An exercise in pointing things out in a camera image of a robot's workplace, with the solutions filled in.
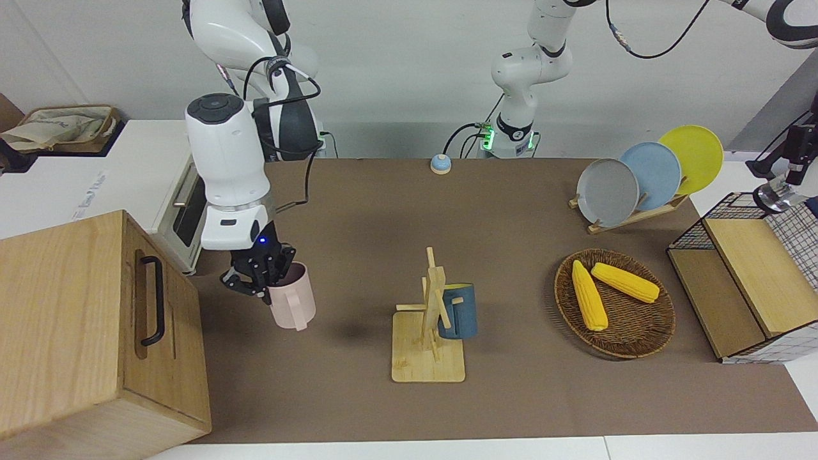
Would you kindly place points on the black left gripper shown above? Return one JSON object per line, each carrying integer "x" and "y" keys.
{"x": 802, "y": 145}

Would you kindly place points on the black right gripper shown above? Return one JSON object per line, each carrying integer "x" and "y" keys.
{"x": 255, "y": 259}

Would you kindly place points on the pink mug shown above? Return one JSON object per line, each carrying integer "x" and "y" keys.
{"x": 295, "y": 300}

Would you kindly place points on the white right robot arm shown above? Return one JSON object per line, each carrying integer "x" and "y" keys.
{"x": 223, "y": 160}

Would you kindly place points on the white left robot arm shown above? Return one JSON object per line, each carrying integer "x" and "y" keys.
{"x": 530, "y": 70}

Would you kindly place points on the black stand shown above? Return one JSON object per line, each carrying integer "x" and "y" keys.
{"x": 762, "y": 167}

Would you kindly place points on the white toaster oven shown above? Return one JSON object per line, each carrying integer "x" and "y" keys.
{"x": 185, "y": 217}

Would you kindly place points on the yellow plate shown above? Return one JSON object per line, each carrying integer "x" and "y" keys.
{"x": 700, "y": 153}

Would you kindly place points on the light blue plate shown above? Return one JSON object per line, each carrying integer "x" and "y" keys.
{"x": 658, "y": 172}

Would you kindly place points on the wooden plate rack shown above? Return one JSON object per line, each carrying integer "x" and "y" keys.
{"x": 632, "y": 218}

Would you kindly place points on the wooden mug rack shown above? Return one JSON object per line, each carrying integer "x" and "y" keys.
{"x": 428, "y": 361}

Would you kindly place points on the brown table mat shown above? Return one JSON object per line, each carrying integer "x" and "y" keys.
{"x": 447, "y": 211}

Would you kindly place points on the grey plate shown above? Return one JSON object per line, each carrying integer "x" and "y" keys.
{"x": 606, "y": 195}

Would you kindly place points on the dark blue mug yellow inside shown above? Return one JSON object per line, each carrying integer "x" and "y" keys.
{"x": 461, "y": 316}

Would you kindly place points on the yellow corn cob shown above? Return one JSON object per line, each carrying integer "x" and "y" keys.
{"x": 626, "y": 282}
{"x": 589, "y": 297}

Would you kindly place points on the light wooden cabinet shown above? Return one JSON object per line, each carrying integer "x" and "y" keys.
{"x": 70, "y": 332}

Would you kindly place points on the small blue bell wooden base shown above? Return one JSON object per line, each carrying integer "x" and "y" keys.
{"x": 440, "y": 165}

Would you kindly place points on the brown wooden tray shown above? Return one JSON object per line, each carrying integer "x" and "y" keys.
{"x": 102, "y": 144}

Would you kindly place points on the brown wicker basket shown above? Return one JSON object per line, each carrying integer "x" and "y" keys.
{"x": 639, "y": 326}

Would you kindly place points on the beige cloth bag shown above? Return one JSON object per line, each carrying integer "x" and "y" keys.
{"x": 57, "y": 128}

